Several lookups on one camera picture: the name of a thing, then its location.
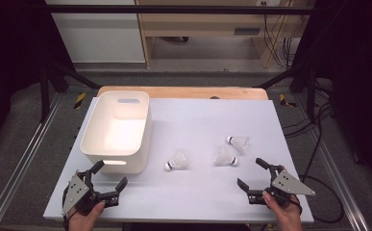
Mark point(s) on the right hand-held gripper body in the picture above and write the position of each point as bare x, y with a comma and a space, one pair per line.
286, 186

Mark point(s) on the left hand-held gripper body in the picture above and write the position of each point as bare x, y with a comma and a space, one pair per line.
78, 192

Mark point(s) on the white feather shuttlecock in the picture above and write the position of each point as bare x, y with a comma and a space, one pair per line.
178, 160
240, 143
223, 158

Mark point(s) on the white plastic storage bin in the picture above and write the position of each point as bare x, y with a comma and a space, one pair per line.
122, 128

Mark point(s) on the person's left hand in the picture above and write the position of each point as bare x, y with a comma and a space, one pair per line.
84, 221

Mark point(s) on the person's right hand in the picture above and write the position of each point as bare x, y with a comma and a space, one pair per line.
287, 218

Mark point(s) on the yellow black striped tape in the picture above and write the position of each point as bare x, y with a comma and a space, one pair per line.
79, 100
283, 100

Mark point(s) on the black metal stand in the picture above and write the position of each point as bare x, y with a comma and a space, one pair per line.
44, 96
311, 96

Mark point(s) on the wooden table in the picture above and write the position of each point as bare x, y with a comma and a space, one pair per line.
190, 92

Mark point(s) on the white cabinet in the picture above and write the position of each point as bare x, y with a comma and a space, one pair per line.
100, 38

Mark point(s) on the black curtain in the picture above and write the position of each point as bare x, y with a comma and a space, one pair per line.
7, 48
359, 64

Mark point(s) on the light wooden desk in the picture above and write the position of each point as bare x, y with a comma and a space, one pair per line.
199, 22

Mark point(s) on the black horizontal bar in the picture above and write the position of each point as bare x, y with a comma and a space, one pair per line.
174, 9

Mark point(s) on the aluminium floor rail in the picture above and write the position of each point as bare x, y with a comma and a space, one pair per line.
330, 166
21, 166

